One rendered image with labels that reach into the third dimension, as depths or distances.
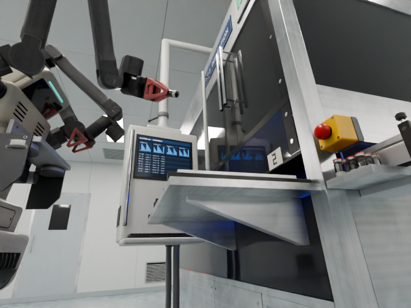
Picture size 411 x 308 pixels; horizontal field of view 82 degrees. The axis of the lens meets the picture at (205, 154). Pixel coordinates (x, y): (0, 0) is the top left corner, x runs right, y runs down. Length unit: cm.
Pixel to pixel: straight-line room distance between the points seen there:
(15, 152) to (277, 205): 72
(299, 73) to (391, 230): 52
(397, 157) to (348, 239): 22
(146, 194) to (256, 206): 96
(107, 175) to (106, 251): 178
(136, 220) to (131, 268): 459
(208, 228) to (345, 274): 63
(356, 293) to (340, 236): 12
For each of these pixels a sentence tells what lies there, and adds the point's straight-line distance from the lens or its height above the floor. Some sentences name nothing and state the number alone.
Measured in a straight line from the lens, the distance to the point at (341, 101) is 90.
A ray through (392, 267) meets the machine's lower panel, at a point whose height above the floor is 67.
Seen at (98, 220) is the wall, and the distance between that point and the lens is 614.
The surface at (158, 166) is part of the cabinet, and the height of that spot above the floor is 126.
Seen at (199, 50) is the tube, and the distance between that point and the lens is 239.
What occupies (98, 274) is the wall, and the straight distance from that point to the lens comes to 608.
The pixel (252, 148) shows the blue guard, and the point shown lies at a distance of 103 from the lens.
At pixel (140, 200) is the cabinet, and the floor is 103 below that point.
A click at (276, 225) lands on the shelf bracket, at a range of 69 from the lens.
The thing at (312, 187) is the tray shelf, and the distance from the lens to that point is 68.
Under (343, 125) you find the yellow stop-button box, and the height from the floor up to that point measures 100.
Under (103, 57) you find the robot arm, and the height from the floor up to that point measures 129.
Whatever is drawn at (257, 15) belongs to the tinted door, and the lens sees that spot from 127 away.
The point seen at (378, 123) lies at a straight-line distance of 97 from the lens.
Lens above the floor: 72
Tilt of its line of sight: 23 degrees up
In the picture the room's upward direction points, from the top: 3 degrees counter-clockwise
